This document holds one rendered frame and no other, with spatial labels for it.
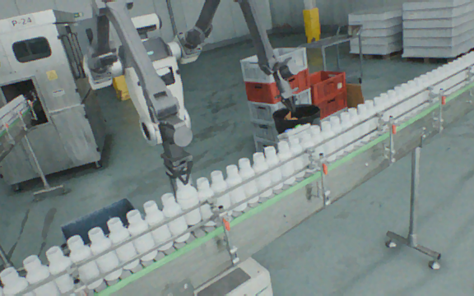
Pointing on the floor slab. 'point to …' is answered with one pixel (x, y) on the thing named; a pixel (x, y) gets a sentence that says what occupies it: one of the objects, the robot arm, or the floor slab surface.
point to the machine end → (52, 22)
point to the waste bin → (296, 117)
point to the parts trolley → (337, 52)
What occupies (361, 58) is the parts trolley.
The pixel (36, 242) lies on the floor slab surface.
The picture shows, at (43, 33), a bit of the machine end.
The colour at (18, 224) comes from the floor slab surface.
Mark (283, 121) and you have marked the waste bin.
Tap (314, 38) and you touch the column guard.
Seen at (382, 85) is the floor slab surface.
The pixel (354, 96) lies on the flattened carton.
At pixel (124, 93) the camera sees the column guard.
